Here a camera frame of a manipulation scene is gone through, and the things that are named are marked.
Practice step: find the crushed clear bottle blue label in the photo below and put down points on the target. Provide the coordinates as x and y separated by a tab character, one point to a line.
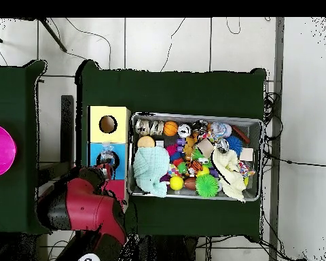
107	153

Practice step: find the small tiger plush toy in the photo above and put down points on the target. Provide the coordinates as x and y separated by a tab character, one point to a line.
195	165

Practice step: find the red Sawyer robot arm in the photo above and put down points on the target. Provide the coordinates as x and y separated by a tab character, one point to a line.
84	206

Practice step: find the wooden box with three holes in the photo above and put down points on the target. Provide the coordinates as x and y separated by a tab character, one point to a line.
97	136

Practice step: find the mint green knitted cloth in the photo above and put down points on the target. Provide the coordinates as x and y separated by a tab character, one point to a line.
149	165

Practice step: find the round orange sponge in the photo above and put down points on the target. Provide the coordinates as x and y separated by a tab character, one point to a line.
146	142

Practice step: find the black floor stand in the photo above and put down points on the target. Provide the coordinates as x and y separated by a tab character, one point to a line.
67	122

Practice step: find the small orange basketball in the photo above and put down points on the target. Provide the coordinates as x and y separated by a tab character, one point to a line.
170	128

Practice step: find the pink plastic bowl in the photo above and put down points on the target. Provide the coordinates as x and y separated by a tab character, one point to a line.
0	151

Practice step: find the dark green table cloth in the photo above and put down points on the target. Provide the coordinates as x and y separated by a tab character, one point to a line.
179	92
11	95

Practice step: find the green spiky rubber ball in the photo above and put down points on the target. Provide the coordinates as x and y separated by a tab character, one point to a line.
207	186

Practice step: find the crushed silver can black label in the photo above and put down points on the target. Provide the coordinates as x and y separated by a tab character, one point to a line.
222	145

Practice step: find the cream knitted cloth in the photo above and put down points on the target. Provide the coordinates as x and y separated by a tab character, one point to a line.
233	179

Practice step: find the blue spiky rubber ball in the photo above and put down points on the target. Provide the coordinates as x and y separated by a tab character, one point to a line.
235	144

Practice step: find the black tripod leg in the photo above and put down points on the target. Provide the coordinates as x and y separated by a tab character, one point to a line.
54	35

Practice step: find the plain wooden block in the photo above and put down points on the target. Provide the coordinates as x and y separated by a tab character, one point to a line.
246	154

